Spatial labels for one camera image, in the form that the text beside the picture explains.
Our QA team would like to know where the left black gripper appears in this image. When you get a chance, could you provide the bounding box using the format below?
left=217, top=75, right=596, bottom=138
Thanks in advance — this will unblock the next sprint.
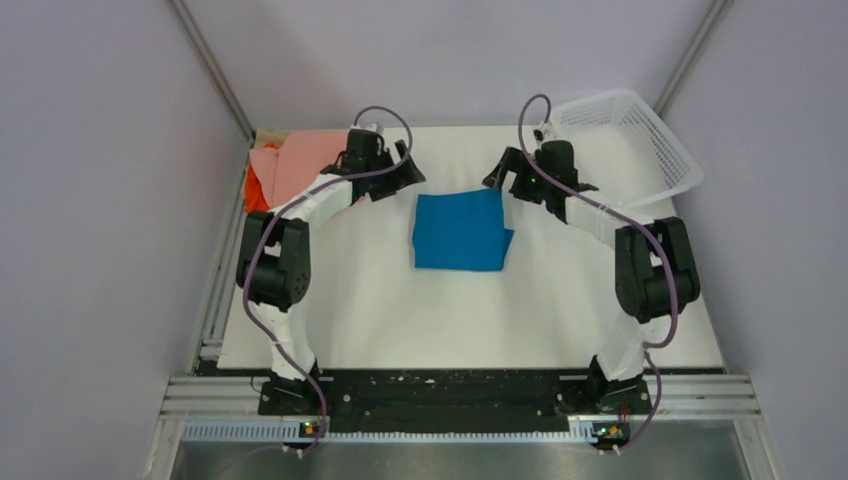
left=366, top=140, right=424, bottom=201

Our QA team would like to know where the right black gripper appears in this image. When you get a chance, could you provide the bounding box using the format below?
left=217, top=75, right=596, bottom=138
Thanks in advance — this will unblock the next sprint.
left=483, top=147, right=553, bottom=206

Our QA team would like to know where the blue t shirt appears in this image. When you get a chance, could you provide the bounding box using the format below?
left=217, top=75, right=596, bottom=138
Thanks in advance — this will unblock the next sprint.
left=412, top=189, right=514, bottom=272

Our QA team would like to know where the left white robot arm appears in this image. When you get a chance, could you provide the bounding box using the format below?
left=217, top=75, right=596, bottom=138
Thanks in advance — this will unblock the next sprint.
left=236, top=124, right=426, bottom=415

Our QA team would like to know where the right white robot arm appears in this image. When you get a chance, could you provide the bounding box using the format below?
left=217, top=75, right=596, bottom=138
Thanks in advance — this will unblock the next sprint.
left=482, top=140, right=701, bottom=412

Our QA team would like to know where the pink folded t shirt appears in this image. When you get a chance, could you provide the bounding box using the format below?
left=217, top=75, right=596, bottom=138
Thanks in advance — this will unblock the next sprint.
left=248, top=129, right=347, bottom=210

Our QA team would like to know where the white plastic basket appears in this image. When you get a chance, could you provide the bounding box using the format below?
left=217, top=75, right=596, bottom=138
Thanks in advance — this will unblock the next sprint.
left=549, top=89, right=704, bottom=207

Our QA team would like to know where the orange folded t shirt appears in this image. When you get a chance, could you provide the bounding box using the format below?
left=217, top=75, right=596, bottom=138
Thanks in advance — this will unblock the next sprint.
left=243, top=164, right=269, bottom=213

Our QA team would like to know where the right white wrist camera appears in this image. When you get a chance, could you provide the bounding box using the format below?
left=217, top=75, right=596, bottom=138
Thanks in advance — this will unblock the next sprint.
left=533, top=122, right=559, bottom=146

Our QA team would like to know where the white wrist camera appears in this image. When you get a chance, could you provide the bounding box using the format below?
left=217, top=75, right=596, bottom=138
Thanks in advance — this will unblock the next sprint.
left=533, top=122, right=559, bottom=146
left=363, top=122, right=384, bottom=135

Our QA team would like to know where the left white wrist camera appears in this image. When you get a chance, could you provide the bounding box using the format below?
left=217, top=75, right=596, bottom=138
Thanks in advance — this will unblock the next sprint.
left=363, top=122, right=384, bottom=135

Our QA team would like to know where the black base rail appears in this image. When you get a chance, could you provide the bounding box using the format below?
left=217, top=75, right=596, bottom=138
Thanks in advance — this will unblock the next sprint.
left=258, top=369, right=651, bottom=434

